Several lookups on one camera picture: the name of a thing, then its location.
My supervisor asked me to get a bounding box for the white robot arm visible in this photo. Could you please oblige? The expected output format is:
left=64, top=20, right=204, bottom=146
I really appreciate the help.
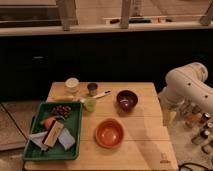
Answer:
left=158, top=62, right=213, bottom=126

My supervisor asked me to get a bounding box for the white black marker pen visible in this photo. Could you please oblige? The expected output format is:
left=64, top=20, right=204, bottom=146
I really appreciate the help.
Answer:
left=93, top=90, right=111, bottom=99

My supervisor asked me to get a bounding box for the dark metal cup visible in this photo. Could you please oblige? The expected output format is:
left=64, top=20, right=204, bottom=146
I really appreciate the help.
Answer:
left=87, top=83, right=98, bottom=96

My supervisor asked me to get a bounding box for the dark purple bowl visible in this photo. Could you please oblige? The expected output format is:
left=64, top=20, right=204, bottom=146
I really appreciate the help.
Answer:
left=116, top=90, right=138, bottom=111

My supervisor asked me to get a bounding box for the white ceramic cup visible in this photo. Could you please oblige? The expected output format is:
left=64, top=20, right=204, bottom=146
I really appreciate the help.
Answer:
left=65, top=78, right=79, bottom=93

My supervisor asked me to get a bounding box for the orange bowl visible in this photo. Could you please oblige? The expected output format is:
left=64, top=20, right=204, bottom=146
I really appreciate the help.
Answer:
left=95, top=118, right=124, bottom=149

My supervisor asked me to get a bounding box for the bunch of dark grapes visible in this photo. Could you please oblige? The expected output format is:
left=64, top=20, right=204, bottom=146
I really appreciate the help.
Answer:
left=51, top=105, right=71, bottom=118

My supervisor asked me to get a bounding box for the wooden board eraser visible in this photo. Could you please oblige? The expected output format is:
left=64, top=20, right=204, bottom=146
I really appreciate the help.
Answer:
left=42, top=121, right=64, bottom=147

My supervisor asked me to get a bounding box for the orange fruit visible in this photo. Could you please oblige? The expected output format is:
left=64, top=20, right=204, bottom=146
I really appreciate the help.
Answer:
left=44, top=117, right=55, bottom=130

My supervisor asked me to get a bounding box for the grey cloth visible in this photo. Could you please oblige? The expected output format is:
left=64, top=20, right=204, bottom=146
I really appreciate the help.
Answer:
left=29, top=131, right=48, bottom=151

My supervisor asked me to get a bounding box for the green plastic tray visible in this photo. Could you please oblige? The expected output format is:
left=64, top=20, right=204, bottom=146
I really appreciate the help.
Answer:
left=23, top=102, right=83, bottom=161

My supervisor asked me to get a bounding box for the black cable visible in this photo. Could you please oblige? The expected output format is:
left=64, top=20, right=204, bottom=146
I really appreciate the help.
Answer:
left=177, top=162, right=213, bottom=171

